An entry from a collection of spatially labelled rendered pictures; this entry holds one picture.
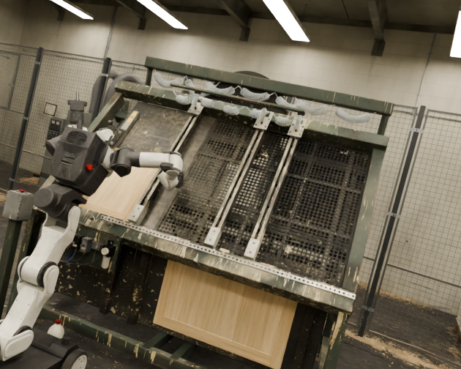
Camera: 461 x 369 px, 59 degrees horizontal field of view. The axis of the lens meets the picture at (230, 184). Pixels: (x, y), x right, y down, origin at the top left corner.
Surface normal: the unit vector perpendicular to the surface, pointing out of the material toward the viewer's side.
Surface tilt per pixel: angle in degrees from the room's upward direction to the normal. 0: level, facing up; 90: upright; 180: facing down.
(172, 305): 90
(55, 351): 45
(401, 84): 90
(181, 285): 90
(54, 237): 65
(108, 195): 52
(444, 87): 90
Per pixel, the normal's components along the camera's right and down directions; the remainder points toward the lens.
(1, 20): 0.88, 0.24
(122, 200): -0.06, -0.60
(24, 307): -0.14, -0.43
